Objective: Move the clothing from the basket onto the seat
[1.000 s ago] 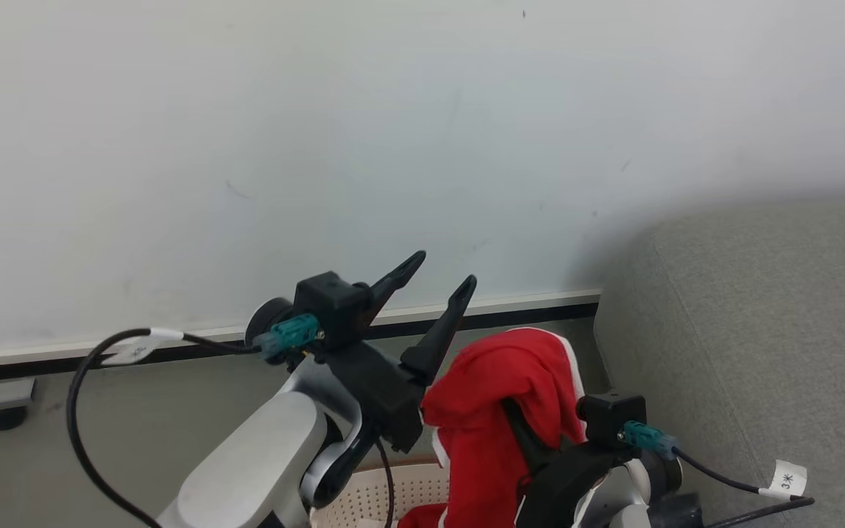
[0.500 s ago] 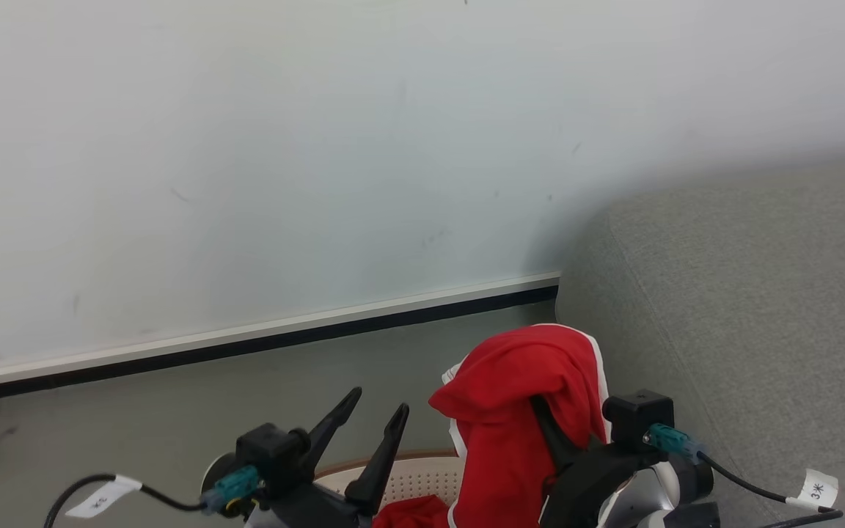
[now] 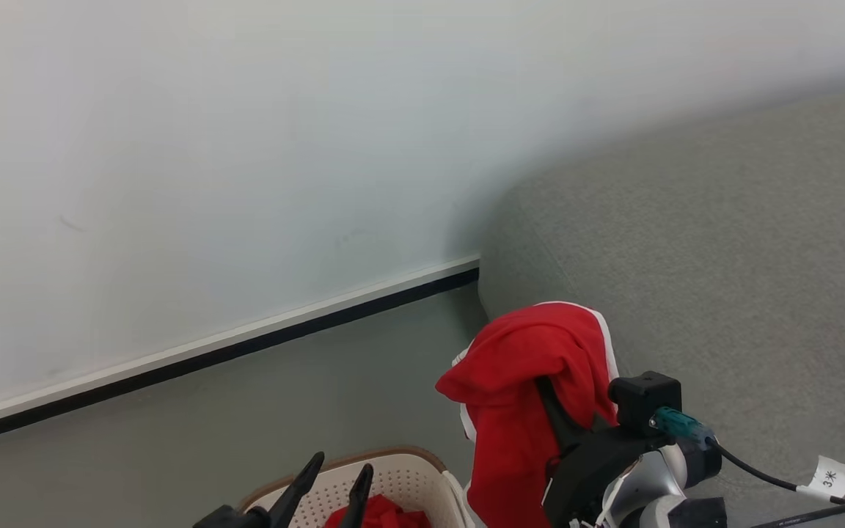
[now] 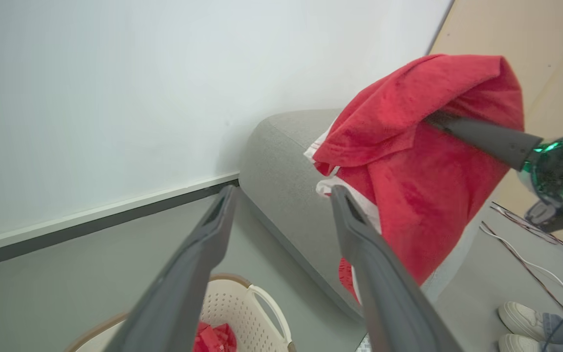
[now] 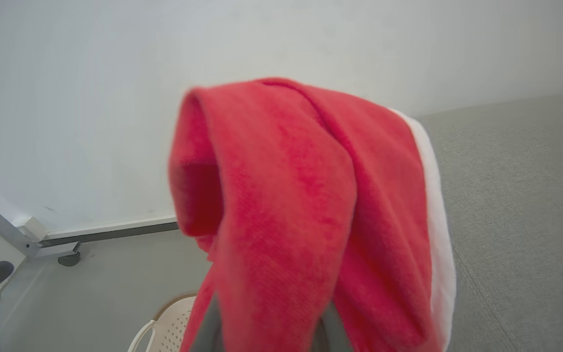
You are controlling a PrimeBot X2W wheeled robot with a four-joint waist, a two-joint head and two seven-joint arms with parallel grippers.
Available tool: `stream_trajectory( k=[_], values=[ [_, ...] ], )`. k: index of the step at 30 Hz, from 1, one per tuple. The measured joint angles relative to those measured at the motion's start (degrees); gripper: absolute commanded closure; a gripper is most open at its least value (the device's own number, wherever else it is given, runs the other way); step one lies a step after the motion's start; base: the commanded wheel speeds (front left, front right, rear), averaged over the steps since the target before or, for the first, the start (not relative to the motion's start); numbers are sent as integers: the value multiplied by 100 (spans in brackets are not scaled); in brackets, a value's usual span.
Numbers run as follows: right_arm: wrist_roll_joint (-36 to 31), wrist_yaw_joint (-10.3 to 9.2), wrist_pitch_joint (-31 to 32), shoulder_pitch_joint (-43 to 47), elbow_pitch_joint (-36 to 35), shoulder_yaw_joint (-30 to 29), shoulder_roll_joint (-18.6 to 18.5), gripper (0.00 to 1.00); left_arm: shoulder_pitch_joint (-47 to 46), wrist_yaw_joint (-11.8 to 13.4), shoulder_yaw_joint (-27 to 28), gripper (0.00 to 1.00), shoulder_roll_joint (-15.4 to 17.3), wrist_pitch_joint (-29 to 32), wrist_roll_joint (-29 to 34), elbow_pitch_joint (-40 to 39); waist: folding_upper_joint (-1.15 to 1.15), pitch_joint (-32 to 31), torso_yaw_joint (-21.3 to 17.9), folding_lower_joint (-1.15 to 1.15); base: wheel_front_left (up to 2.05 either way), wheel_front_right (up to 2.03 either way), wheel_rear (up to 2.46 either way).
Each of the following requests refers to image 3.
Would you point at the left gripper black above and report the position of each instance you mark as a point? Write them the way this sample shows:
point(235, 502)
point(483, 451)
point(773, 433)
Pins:
point(228, 518)

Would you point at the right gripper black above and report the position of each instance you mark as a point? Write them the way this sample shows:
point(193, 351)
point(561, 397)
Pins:
point(587, 469)

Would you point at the red garment with white trim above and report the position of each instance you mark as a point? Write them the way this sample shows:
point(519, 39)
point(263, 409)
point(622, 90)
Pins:
point(518, 381)

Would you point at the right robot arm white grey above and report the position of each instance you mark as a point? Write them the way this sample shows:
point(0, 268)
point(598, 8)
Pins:
point(657, 484)

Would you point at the cream perforated laundry basket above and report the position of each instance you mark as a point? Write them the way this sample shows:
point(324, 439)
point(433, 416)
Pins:
point(404, 480)

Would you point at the white and black baseboard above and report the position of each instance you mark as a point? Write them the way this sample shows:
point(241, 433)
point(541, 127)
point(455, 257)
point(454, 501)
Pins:
point(210, 350)

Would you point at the grey fabric sofa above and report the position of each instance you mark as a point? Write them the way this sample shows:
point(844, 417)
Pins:
point(723, 257)

